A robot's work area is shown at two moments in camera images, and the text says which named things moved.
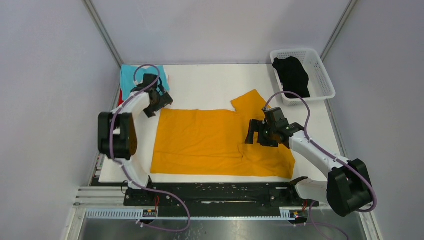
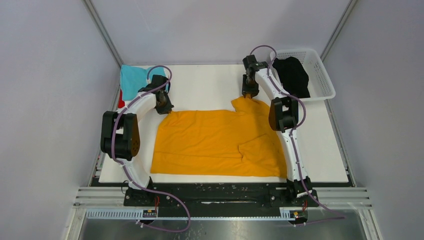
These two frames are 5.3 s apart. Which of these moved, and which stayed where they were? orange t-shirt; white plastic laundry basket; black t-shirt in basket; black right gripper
Moved: black right gripper
Stayed: white plastic laundry basket; black t-shirt in basket; orange t-shirt
